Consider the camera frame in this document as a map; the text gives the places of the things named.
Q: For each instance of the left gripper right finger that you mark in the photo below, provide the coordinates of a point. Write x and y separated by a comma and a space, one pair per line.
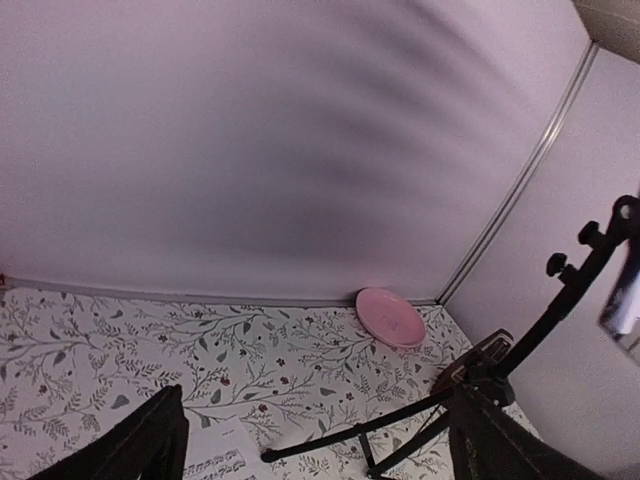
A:
486, 443

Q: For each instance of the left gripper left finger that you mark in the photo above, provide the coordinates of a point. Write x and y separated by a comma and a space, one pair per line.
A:
150, 443

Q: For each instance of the white sheet music paper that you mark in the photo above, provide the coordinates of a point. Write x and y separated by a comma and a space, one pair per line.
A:
222, 451

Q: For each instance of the black folding tripod stand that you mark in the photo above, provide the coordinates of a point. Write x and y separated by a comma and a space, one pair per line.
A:
492, 381

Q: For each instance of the dark red metronome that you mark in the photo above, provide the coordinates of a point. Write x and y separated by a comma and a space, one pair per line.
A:
489, 351

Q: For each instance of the pink plastic plate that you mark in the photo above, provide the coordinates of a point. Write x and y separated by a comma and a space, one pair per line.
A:
390, 318

